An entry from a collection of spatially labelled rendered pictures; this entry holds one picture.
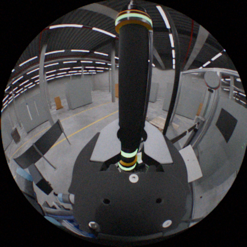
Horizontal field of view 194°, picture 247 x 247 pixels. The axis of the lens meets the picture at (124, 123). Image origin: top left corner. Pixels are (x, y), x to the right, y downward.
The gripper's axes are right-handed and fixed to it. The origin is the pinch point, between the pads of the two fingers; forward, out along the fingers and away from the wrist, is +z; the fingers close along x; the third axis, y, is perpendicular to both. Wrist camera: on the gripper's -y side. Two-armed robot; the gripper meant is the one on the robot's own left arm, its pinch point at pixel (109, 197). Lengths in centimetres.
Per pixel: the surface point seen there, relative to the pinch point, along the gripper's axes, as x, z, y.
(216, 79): -70, 80, -10
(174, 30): -64, 20, -3
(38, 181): -7, -55, 11
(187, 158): -13, 53, -8
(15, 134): 33, -617, 291
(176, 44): -60, 20, -3
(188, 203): 32, 57, -50
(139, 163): -34.4, 14.1, -1.2
